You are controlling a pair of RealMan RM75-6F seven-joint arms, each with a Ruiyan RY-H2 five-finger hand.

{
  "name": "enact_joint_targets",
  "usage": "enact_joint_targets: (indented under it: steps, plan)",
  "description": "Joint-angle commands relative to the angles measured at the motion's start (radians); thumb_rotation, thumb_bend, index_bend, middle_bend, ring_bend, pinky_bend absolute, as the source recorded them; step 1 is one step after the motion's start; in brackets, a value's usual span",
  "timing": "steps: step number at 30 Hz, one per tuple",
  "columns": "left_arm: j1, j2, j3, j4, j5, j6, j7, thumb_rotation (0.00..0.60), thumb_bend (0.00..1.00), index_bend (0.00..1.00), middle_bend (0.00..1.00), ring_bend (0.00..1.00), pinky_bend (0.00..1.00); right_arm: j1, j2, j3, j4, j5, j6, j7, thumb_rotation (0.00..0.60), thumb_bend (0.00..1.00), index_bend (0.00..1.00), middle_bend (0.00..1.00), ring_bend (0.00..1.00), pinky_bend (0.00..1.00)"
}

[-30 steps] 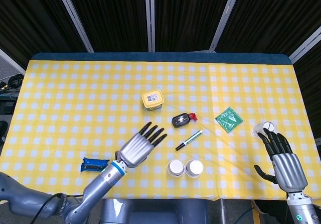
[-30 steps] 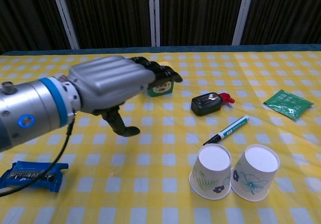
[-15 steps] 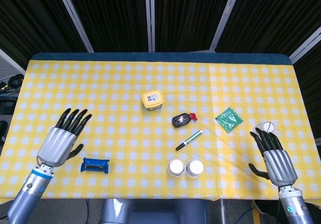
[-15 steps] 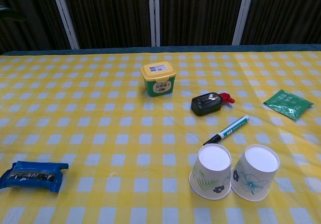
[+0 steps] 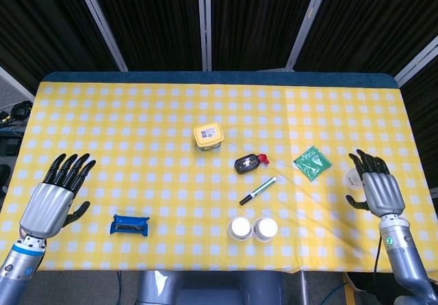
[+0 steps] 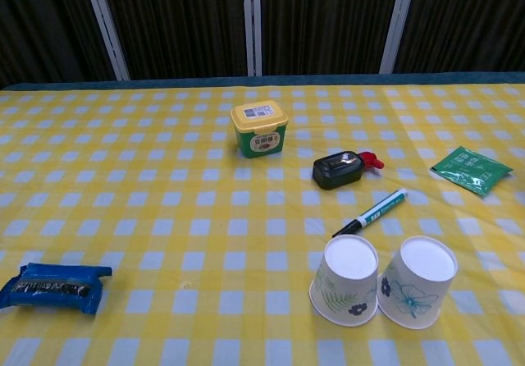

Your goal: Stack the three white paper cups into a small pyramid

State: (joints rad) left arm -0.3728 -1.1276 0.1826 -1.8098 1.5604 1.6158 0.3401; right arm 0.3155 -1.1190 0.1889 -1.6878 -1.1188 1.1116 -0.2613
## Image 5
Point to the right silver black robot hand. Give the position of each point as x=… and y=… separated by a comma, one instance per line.
x=383, y=194

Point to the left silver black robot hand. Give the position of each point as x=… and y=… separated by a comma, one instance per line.
x=48, y=212

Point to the small white bowl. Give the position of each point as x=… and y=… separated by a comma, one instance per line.
x=352, y=181

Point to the white paper cup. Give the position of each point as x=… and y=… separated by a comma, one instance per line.
x=239, y=228
x=264, y=229

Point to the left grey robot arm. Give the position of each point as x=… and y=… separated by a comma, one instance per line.
x=18, y=271

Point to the yellow white checkered tablecloth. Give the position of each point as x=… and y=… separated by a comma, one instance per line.
x=171, y=188

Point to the green foil packet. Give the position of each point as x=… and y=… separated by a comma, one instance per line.
x=312, y=163

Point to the black equipment box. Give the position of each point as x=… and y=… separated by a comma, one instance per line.
x=8, y=146

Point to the blue snack wrapper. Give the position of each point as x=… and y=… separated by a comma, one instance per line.
x=129, y=225

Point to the metal table leg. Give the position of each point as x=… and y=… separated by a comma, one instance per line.
x=305, y=288

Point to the green white marker pen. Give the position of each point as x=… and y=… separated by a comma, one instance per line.
x=260, y=189

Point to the black bottle red cap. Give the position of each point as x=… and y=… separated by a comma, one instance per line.
x=247, y=164

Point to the black partition curtain panel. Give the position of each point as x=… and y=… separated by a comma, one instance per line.
x=150, y=21
x=260, y=21
x=41, y=21
x=376, y=21

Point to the yellow plastic tub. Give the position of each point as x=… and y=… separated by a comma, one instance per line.
x=208, y=135

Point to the grey robot torso base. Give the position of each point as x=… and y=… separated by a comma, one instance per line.
x=212, y=289

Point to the white partition frame post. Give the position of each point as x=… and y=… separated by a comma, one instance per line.
x=204, y=24
x=415, y=57
x=101, y=24
x=13, y=82
x=308, y=24

